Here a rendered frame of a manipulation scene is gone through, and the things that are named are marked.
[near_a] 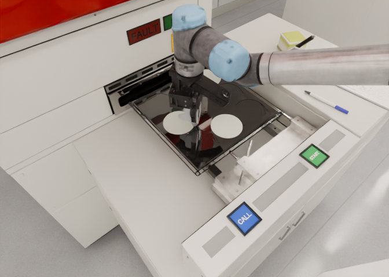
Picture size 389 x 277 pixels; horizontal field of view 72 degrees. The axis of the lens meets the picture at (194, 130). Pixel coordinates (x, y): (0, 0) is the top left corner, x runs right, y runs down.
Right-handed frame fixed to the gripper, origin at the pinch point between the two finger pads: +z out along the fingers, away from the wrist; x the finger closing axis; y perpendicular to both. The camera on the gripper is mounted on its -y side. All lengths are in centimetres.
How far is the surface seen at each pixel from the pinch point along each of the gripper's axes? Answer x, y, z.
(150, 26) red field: -17.8, 19.3, -19.6
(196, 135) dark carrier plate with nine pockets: 3.7, -0.8, 1.4
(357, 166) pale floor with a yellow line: -68, -95, 91
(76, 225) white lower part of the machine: 24, 50, 58
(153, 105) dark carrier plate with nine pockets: -5.0, 16.5, 1.4
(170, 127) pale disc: 2.6, 7.9, 1.3
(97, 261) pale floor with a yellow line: 30, 46, 91
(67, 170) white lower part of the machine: 16, 44, 21
